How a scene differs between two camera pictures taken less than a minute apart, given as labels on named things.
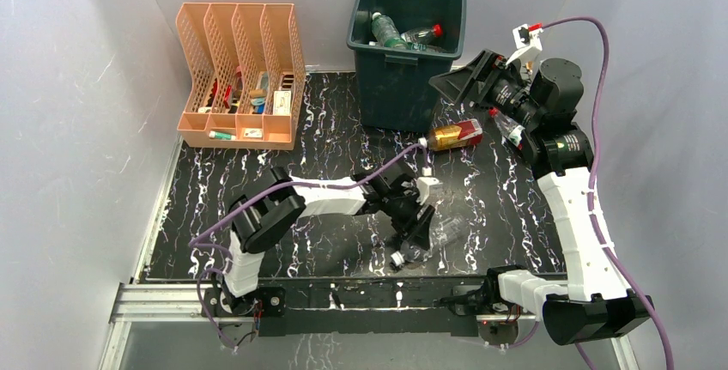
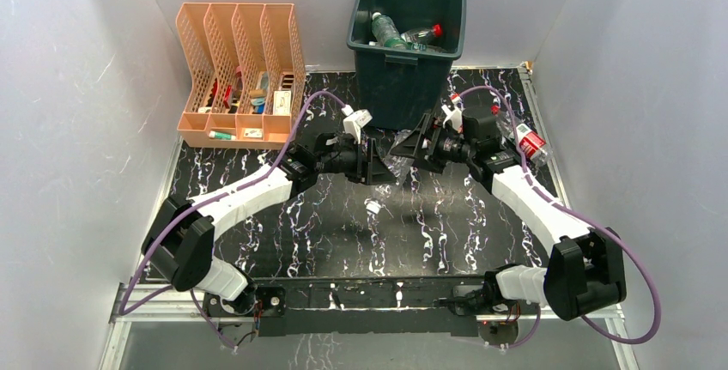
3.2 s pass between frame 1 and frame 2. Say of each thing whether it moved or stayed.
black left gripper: moved
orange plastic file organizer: stayed
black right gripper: moved
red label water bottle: stayed
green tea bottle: stayed
